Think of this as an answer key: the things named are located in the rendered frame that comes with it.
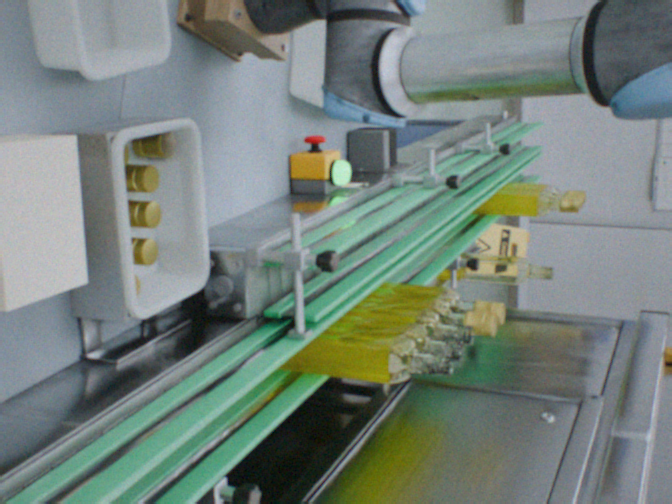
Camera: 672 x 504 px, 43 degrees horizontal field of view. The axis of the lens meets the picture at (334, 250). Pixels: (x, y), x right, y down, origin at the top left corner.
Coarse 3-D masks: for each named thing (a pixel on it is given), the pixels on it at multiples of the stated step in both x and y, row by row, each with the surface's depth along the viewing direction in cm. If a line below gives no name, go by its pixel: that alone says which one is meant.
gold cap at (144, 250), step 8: (136, 240) 105; (144, 240) 105; (152, 240) 106; (136, 248) 104; (144, 248) 104; (152, 248) 106; (136, 256) 104; (144, 256) 104; (152, 256) 106; (136, 264) 106; (144, 264) 105
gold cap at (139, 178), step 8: (128, 168) 105; (136, 168) 104; (144, 168) 104; (152, 168) 105; (128, 176) 104; (136, 176) 104; (144, 176) 103; (152, 176) 105; (128, 184) 104; (136, 184) 104; (144, 184) 104; (152, 184) 105
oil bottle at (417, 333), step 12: (336, 324) 124; (348, 324) 123; (360, 324) 123; (372, 324) 123; (384, 324) 123; (396, 324) 123; (408, 324) 122; (408, 336) 119; (420, 336) 120; (420, 348) 119
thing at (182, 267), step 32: (128, 128) 96; (160, 128) 101; (192, 128) 108; (128, 160) 107; (160, 160) 111; (192, 160) 109; (128, 192) 108; (160, 192) 112; (192, 192) 110; (128, 224) 97; (160, 224) 113; (192, 224) 112; (128, 256) 97; (160, 256) 114; (192, 256) 113; (128, 288) 98; (160, 288) 108; (192, 288) 110
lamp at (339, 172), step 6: (336, 162) 152; (342, 162) 152; (330, 168) 152; (336, 168) 151; (342, 168) 151; (348, 168) 152; (330, 174) 152; (336, 174) 151; (342, 174) 151; (348, 174) 152; (330, 180) 152; (336, 180) 152; (342, 180) 152; (348, 180) 153
